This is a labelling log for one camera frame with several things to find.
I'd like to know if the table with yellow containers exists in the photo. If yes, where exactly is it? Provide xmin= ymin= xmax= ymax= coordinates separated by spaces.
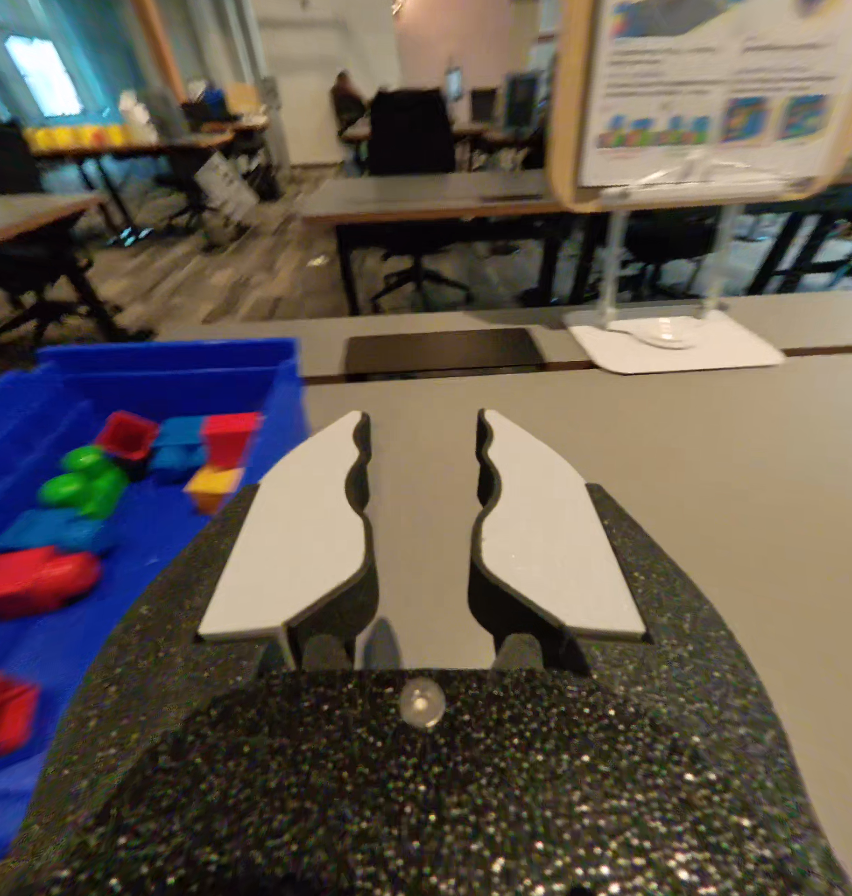
xmin=27 ymin=129 xmax=238 ymax=246

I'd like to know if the blue plastic bin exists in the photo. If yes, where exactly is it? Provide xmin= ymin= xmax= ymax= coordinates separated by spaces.
xmin=0 ymin=338 xmax=308 ymax=862

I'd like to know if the black office chair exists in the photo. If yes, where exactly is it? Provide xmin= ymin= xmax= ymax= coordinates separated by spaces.
xmin=366 ymin=87 xmax=472 ymax=309
xmin=0 ymin=120 xmax=45 ymax=197

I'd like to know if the white leaning board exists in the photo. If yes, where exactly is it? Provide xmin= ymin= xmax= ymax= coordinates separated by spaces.
xmin=193 ymin=150 xmax=260 ymax=228

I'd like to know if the row of yellow containers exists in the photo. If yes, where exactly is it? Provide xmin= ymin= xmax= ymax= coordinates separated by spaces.
xmin=23 ymin=125 xmax=127 ymax=151

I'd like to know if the black table cable hatch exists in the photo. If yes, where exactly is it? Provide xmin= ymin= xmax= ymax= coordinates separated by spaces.
xmin=345 ymin=328 xmax=547 ymax=382

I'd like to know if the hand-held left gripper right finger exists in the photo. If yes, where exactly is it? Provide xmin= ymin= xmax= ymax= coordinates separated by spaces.
xmin=468 ymin=408 xmax=648 ymax=644

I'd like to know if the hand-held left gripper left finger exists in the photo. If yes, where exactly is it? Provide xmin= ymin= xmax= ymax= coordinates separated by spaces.
xmin=197 ymin=409 xmax=381 ymax=669

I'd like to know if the pile of coloured toy blocks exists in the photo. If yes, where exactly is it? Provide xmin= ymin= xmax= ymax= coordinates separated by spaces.
xmin=0 ymin=410 xmax=264 ymax=765

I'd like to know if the long grey desk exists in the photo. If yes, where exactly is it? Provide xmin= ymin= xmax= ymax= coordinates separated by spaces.
xmin=298 ymin=170 xmax=588 ymax=316

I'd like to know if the wood-edged grey table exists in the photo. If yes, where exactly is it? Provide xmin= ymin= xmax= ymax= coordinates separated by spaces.
xmin=0 ymin=192 xmax=154 ymax=351

